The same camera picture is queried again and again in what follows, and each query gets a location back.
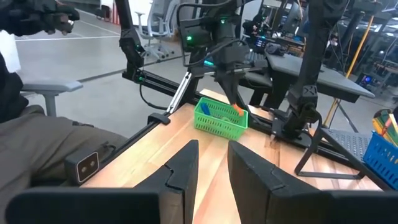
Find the silver aluminium extrusion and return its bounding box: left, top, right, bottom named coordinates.
left=166, top=71, right=193, bottom=114

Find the green plastic tray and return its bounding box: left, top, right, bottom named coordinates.
left=194, top=96, right=249, bottom=141

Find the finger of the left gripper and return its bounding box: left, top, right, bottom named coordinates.
left=216, top=73, right=237, bottom=106
left=231, top=73, right=248, bottom=103

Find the person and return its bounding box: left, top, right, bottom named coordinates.
left=0, top=52, right=129, bottom=224

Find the grey chair armrest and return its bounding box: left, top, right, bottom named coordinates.
left=21, top=80, right=84, bottom=118

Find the black table-level camera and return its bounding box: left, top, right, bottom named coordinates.
left=64, top=147, right=101, bottom=185

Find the white office chair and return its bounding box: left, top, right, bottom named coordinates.
left=135, top=0, right=175, bottom=60

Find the blue plastic slotted basket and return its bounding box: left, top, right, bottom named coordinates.
left=363, top=130, right=398, bottom=190

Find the black desk top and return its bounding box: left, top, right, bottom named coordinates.
left=266, top=51, right=376, bottom=103

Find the person's hand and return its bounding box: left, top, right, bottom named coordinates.
left=0, top=0, right=81, bottom=37

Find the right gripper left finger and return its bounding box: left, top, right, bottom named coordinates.
left=6, top=139, right=200, bottom=224

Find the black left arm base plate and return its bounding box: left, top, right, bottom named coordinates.
left=270, top=118, right=315, bottom=147

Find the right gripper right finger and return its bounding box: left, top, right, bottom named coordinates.
left=228, top=140, right=398, bottom=224

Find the black frame clamp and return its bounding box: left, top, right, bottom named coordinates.
left=147, top=112, right=171, bottom=126

